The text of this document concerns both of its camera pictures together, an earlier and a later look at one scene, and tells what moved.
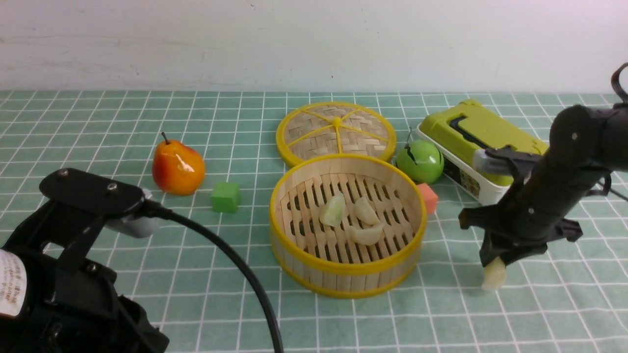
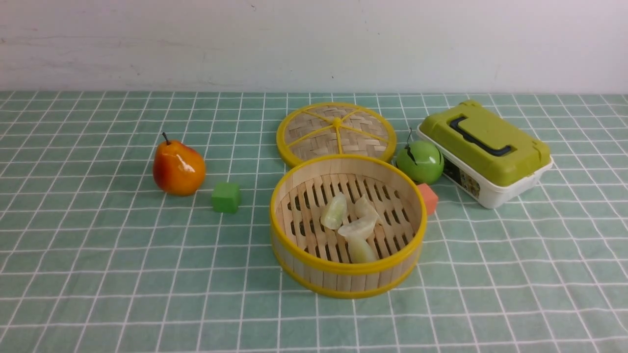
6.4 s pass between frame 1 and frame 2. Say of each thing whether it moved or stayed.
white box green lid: stayed
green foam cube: stayed
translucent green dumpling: moved
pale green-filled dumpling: stayed
